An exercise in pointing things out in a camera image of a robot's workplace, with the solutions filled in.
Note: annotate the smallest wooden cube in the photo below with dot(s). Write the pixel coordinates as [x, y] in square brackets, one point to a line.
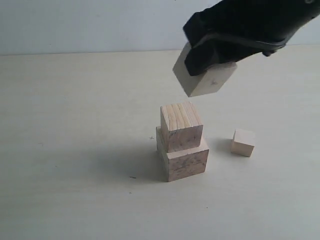
[243, 142]

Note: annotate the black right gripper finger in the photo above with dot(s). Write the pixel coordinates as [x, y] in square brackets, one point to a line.
[203, 25]
[206, 52]

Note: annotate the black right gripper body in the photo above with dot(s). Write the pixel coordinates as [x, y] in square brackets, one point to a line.
[241, 28]

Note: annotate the striped medium-large wooden cube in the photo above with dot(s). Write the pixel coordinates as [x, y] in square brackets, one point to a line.
[181, 126]

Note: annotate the largest wooden cube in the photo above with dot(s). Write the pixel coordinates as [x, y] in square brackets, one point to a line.
[182, 163]

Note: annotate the medium pale wooden cube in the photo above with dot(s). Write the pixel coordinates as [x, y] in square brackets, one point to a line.
[206, 83]

